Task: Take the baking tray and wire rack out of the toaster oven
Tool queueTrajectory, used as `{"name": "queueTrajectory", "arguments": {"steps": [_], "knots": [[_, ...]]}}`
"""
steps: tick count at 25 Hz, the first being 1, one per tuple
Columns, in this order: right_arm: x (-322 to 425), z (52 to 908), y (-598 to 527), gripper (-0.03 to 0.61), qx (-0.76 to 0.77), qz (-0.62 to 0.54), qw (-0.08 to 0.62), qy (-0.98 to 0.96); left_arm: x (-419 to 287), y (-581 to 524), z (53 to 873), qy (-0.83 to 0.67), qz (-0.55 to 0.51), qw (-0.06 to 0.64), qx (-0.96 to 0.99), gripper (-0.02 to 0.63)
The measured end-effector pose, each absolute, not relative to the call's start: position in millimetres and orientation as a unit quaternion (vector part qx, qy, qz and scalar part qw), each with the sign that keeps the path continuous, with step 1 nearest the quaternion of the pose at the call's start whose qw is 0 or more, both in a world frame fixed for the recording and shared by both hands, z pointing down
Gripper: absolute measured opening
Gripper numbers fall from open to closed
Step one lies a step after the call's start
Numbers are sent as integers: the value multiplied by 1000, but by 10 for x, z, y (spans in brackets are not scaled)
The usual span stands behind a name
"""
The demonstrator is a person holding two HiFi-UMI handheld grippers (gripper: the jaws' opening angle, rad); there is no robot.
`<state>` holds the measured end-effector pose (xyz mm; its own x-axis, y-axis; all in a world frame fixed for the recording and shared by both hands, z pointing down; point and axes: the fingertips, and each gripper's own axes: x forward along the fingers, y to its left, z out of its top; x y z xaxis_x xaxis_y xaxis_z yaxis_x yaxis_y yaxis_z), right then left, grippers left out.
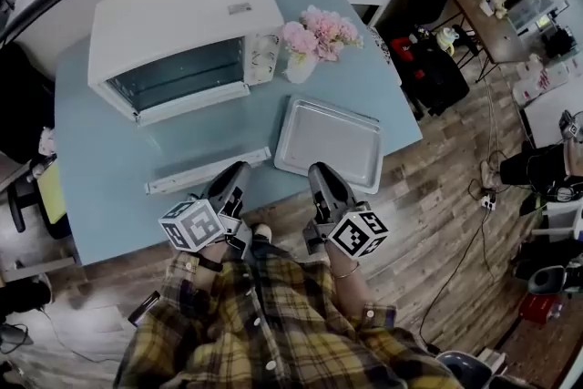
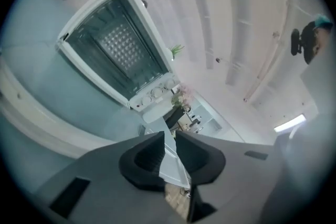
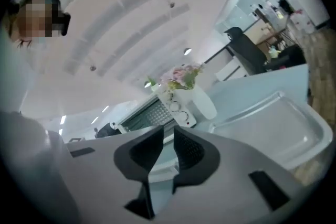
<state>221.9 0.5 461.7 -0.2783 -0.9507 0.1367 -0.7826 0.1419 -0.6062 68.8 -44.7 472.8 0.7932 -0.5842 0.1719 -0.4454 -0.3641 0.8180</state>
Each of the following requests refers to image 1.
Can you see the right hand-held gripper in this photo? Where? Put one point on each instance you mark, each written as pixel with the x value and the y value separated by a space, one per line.
pixel 357 234

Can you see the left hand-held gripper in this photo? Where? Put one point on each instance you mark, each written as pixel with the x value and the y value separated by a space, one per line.
pixel 191 225

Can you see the silver baking tray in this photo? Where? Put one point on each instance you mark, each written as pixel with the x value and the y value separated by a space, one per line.
pixel 330 146

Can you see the white toaster oven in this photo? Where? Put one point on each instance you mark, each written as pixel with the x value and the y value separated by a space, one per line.
pixel 173 18

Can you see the person's right forearm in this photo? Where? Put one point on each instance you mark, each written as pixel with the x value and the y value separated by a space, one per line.
pixel 350 291

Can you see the person's left forearm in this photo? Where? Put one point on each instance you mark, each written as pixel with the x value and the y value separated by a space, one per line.
pixel 216 251

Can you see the person's white shoe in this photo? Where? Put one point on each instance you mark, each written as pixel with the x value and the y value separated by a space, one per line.
pixel 262 232

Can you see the black wristband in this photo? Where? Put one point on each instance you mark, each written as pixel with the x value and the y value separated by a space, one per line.
pixel 209 264

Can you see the gold bangle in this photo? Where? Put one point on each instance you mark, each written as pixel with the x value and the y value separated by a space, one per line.
pixel 346 274

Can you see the spotted white cushion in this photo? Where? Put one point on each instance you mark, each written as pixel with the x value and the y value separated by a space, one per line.
pixel 385 54

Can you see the black rectangular device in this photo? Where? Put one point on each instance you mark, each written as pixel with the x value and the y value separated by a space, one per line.
pixel 145 307

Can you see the yellow plaid shirt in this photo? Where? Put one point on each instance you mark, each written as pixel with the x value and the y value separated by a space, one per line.
pixel 282 332

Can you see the black backpack with red patch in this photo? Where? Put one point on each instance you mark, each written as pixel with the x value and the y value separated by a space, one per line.
pixel 432 77

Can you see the pink flowers in white vase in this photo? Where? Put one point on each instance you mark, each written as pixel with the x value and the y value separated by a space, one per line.
pixel 323 32

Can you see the white power strip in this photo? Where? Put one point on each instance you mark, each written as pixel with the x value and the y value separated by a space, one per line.
pixel 489 202

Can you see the chair with yellow seat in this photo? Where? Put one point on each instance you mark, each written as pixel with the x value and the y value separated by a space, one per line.
pixel 51 191

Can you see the pink white plush toy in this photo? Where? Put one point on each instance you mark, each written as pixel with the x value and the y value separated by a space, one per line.
pixel 48 141

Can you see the pale green kettle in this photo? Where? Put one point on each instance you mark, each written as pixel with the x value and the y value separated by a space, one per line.
pixel 447 40

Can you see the black mesh office chair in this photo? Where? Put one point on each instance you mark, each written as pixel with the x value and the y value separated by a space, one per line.
pixel 23 105

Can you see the brown desk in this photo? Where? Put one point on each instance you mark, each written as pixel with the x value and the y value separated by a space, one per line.
pixel 492 36

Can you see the grey white plastic chair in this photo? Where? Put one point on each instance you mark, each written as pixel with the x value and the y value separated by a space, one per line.
pixel 462 371

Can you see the red box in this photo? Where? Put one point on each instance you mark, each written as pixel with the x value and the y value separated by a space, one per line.
pixel 539 309

